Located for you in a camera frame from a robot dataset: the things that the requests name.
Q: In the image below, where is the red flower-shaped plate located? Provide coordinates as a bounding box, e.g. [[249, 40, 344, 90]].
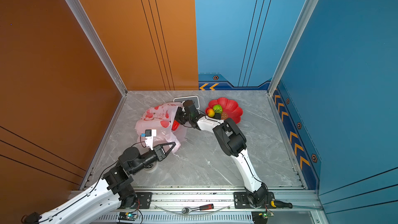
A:
[[205, 97, 244, 124]]

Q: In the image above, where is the aluminium front rail frame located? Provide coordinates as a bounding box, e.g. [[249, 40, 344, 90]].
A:
[[89, 187, 328, 224]]

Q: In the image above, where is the red handled ratchet wrench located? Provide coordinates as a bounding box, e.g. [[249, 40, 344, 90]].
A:
[[181, 204, 214, 215]]

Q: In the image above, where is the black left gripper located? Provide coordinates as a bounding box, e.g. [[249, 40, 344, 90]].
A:
[[131, 142, 175, 177]]

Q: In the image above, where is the left green circuit board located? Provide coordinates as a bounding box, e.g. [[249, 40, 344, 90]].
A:
[[118, 212, 139, 223]]

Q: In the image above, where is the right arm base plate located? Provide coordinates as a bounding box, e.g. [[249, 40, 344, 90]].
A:
[[233, 192, 275, 209]]

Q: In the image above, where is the pink printed plastic bag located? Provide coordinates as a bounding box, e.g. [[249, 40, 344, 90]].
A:
[[135, 102, 188, 153]]

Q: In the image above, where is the yellow black screwdriver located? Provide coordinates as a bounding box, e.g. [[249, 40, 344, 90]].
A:
[[270, 200, 293, 209]]

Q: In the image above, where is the right green circuit board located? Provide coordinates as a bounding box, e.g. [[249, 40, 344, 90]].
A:
[[251, 211, 273, 224]]

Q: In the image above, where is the green lime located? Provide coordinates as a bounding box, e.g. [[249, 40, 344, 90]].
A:
[[212, 104, 223, 114]]

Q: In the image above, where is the white grey tissue box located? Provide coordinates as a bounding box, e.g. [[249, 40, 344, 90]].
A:
[[173, 95, 200, 109]]

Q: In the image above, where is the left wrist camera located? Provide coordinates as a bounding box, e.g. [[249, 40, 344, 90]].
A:
[[140, 129, 157, 150]]

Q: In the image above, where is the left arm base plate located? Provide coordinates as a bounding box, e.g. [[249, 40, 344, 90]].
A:
[[122, 192, 153, 210]]

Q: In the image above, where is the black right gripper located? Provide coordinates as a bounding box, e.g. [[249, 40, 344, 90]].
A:
[[167, 106, 192, 125]]

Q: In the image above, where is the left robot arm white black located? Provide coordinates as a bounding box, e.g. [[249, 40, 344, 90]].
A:
[[21, 142, 176, 224]]

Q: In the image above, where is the pink dragon fruit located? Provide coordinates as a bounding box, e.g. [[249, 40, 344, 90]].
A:
[[172, 120, 180, 131]]

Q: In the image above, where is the dark avocado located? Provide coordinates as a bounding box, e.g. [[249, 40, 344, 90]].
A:
[[213, 113, 221, 120]]

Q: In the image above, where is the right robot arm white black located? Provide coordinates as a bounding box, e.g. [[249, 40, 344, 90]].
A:
[[175, 100, 269, 208]]

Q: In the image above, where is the green circuit board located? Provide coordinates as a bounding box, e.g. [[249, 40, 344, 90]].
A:
[[251, 211, 273, 224], [118, 212, 139, 223]]

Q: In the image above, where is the right aluminium corner post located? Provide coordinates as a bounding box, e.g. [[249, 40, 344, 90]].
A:
[[267, 0, 319, 96]]

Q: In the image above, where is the aluminium corner post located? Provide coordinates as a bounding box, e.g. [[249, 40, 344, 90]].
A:
[[267, 0, 319, 96], [65, 0, 127, 96]]

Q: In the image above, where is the left aluminium corner post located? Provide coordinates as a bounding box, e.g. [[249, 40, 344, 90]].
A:
[[65, 0, 127, 96]]

